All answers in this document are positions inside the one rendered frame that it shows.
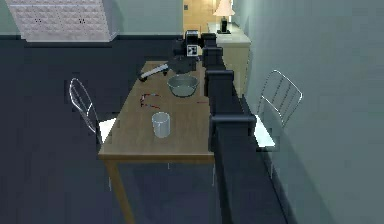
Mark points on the thin red pen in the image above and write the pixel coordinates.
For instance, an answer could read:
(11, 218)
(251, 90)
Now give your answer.
(202, 102)

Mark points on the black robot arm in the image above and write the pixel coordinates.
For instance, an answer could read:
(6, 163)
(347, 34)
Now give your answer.
(246, 173)

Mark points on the cream sideboard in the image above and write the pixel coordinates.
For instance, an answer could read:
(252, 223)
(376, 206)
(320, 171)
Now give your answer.
(237, 53)

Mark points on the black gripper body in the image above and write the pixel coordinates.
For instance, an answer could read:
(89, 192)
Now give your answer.
(182, 63)

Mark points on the orange wooden door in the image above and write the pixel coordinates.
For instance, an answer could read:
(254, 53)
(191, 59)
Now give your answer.
(199, 15)

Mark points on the grey metal bowl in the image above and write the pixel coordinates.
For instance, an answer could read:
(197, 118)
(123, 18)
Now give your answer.
(182, 87)

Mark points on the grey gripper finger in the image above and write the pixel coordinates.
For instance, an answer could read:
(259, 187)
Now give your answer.
(154, 71)

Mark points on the thin red glasses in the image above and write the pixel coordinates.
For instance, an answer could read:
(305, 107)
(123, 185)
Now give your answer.
(146, 104)

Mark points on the grey glass mug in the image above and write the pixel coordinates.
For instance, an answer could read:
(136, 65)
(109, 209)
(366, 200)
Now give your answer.
(161, 126)

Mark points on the brown wooden table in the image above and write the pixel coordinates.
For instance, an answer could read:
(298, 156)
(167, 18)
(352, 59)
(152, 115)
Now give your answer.
(180, 140)

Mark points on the table lamp with pale shade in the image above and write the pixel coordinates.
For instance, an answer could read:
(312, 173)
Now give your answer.
(224, 13)

